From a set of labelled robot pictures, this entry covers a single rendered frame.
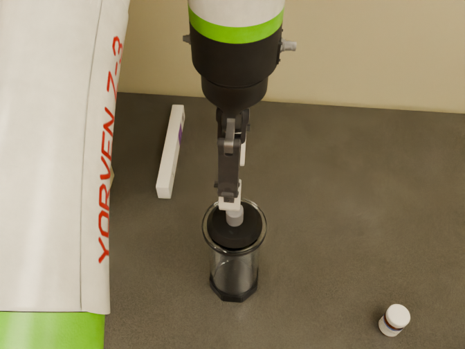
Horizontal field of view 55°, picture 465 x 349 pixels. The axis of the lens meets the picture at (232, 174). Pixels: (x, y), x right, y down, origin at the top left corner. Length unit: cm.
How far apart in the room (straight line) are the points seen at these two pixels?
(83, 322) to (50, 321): 2
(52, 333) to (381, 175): 95
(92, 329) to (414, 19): 102
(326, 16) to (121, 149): 59
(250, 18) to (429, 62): 89
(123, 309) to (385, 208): 61
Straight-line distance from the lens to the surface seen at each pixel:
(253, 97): 49
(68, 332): 29
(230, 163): 51
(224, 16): 41
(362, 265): 99
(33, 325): 28
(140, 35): 121
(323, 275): 96
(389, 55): 122
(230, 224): 72
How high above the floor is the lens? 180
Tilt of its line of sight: 53 degrees down
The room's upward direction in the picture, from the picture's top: straight up
